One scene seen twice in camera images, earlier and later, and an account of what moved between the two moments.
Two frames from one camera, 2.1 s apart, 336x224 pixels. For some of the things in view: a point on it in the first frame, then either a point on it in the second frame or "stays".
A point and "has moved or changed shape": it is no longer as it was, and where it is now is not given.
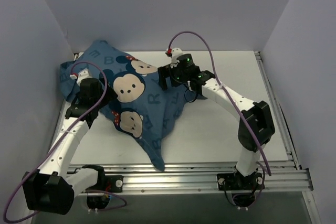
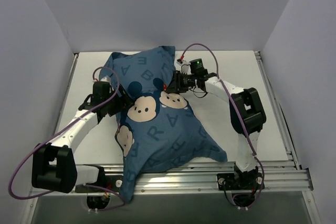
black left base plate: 112,183 stays
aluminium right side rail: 286,137 stays
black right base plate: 233,181 stays
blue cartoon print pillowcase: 143,105 has moved or changed shape
